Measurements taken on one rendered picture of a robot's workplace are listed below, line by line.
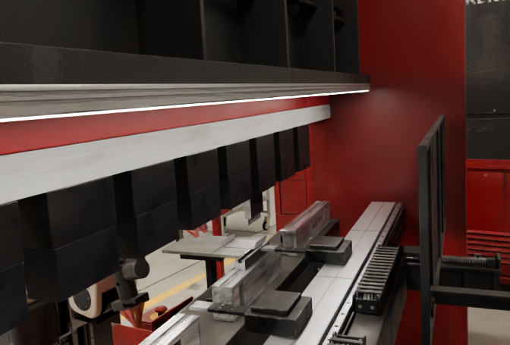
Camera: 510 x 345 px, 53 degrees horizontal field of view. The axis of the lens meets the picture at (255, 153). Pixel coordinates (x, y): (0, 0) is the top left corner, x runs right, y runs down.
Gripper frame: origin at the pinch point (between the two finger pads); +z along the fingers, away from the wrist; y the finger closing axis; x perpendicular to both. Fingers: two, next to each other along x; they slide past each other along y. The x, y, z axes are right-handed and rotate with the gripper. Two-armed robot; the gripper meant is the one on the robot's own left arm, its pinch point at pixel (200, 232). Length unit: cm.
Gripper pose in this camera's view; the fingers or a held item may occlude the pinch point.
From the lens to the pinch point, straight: 166.4
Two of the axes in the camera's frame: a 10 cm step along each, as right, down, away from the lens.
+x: -7.7, 5.0, 4.0
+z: 5.1, 8.6, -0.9
